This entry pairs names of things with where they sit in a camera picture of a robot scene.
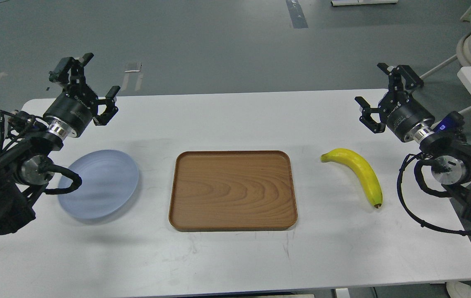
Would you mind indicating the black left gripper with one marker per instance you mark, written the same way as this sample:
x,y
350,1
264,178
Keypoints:
x,y
75,105

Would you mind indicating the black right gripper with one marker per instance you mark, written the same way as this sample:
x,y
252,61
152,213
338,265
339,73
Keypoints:
x,y
399,112

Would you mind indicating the light blue plate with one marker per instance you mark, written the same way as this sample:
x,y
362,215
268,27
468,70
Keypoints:
x,y
109,178

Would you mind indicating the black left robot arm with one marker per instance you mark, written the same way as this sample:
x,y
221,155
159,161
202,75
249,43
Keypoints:
x,y
26,140

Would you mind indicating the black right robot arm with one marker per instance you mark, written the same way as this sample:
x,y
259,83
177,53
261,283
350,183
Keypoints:
x,y
443,166

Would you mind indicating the yellow banana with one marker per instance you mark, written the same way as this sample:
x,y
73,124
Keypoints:
x,y
364,172

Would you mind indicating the brown wooden tray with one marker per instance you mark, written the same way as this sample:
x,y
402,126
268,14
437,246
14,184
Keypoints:
x,y
233,191

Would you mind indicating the white shoe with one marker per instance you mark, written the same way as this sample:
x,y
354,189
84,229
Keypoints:
x,y
458,290

